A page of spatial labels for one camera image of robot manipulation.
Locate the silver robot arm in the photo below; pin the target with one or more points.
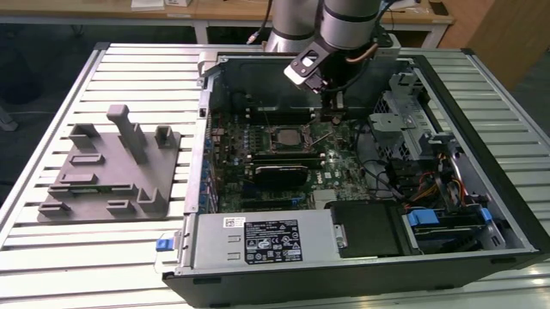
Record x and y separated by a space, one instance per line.
347 19

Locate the CPU socket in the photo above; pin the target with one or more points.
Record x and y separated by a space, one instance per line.
292 148

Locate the grey parts rack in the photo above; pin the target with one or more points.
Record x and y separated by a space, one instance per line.
110 174

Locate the black PC case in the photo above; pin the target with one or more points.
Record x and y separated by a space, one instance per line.
343 286

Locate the white code sticker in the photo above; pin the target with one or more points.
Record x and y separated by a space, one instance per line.
232 222

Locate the white paper box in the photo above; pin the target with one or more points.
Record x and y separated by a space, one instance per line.
148 4

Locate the white labelled box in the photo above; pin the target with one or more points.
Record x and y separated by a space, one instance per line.
177 2

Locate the black expansion slot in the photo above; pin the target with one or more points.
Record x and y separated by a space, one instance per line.
265 204

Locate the green RAM stick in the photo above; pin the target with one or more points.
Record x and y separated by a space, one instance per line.
98 189

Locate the silver drive cage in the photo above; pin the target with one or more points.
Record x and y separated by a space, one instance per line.
388 124

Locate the wooden desk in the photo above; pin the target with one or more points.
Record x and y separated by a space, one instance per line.
170 14

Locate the green motherboard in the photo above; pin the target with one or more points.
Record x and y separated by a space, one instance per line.
343 193

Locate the silver CPU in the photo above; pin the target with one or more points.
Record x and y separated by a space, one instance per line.
288 136

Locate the black graphics card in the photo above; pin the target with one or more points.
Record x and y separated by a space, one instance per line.
279 178

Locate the silver power supply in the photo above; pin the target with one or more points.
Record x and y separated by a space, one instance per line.
209 248

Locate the small black device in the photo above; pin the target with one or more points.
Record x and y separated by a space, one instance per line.
439 8

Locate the blue plastic latch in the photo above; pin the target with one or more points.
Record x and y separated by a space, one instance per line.
164 245

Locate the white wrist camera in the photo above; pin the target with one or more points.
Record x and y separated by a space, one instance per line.
296 77

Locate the hard disk in blue carrier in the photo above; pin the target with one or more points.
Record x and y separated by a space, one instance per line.
423 218

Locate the black rating label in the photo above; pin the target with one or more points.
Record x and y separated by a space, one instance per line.
275 231

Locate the wooden cabinet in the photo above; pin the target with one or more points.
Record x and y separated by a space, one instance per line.
507 32

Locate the silver chipset heatsink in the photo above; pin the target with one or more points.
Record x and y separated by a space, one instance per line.
324 199

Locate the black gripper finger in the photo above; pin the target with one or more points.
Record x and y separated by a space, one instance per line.
335 116

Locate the grey furniture leg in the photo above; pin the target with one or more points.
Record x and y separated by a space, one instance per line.
6 120

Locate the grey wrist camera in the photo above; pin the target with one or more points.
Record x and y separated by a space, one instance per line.
388 48

